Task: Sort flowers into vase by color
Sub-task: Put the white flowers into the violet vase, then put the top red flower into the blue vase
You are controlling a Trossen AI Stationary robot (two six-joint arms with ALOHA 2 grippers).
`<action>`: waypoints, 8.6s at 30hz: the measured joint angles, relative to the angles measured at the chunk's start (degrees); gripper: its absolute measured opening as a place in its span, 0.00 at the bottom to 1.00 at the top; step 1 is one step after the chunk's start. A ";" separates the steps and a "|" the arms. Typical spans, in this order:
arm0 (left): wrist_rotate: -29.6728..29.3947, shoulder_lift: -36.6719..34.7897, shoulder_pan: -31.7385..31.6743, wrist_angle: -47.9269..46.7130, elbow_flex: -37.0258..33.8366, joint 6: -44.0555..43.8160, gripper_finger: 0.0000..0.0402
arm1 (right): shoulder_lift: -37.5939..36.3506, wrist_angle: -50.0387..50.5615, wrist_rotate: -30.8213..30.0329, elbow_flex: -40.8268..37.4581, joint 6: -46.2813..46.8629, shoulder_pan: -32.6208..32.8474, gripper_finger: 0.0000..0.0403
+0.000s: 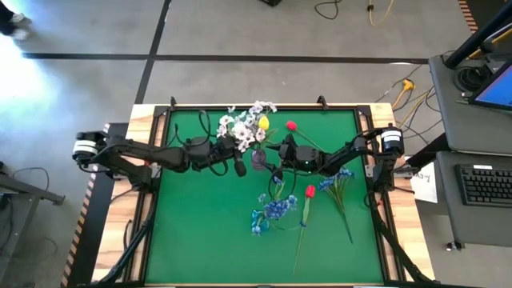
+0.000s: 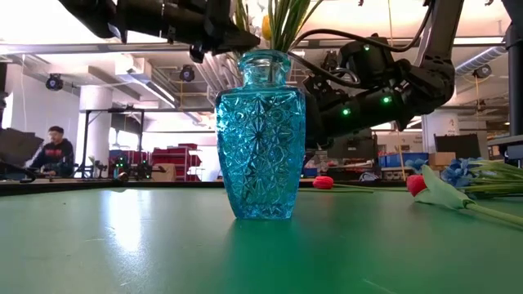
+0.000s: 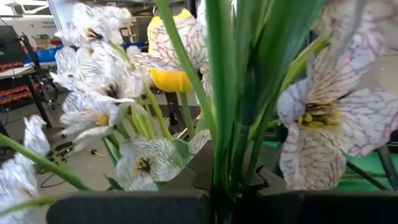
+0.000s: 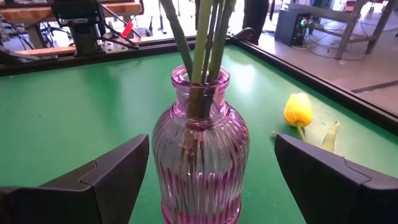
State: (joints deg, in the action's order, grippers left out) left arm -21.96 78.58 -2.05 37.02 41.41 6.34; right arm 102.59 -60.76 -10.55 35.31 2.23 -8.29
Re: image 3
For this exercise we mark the green table mat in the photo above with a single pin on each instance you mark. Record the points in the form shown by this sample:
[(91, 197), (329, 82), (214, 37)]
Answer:
[(363, 168)]

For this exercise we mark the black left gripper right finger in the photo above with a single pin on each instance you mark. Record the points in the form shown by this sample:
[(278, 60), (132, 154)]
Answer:
[(311, 208)]

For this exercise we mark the yellow artificial tulip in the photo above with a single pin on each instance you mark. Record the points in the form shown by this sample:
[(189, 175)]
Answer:
[(169, 81)]

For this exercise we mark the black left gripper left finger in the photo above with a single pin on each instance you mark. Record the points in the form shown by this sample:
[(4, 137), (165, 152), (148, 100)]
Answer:
[(130, 208)]

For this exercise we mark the white artificial flower spray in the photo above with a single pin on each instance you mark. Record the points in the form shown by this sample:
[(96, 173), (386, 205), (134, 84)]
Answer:
[(230, 93), (93, 71)]

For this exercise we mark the blue plastic bin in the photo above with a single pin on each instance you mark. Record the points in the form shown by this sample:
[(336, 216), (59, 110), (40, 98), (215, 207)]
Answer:
[(46, 55)]

